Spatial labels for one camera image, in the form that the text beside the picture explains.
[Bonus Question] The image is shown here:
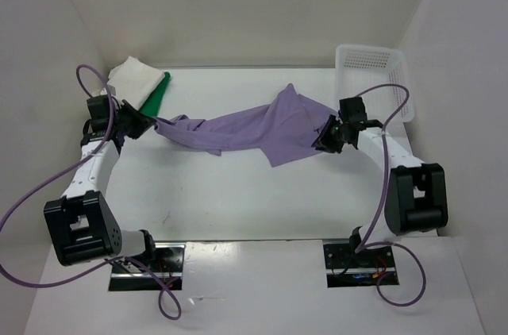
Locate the green t shirt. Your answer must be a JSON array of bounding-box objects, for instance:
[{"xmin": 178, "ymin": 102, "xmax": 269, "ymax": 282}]
[{"xmin": 139, "ymin": 71, "xmax": 171, "ymax": 117}]

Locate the white t shirt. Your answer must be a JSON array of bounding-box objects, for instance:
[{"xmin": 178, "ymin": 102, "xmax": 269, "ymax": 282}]
[{"xmin": 107, "ymin": 56, "xmax": 165, "ymax": 110}]

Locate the lavender t shirt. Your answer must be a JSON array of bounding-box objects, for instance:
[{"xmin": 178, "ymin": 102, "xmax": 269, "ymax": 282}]
[{"xmin": 155, "ymin": 83, "xmax": 334, "ymax": 168}]

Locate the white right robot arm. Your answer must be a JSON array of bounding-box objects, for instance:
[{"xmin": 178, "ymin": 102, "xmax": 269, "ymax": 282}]
[{"xmin": 313, "ymin": 115, "xmax": 448, "ymax": 266}]

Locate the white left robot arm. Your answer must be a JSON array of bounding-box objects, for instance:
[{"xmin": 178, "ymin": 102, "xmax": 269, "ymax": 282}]
[{"xmin": 44, "ymin": 96, "xmax": 159, "ymax": 271}]

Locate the white plastic basket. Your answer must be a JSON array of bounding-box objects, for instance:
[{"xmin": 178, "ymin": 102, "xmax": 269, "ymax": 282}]
[{"xmin": 335, "ymin": 44, "xmax": 410, "ymax": 121}]

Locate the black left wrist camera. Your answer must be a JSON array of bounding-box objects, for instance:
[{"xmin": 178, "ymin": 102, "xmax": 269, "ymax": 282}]
[{"xmin": 87, "ymin": 94, "xmax": 117, "ymax": 122}]

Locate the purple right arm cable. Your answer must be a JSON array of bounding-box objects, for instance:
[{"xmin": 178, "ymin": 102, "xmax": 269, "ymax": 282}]
[{"xmin": 355, "ymin": 83, "xmax": 429, "ymax": 307}]

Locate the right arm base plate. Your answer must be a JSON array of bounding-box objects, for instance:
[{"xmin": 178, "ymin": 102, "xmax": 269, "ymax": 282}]
[{"xmin": 322, "ymin": 240, "xmax": 399, "ymax": 288}]

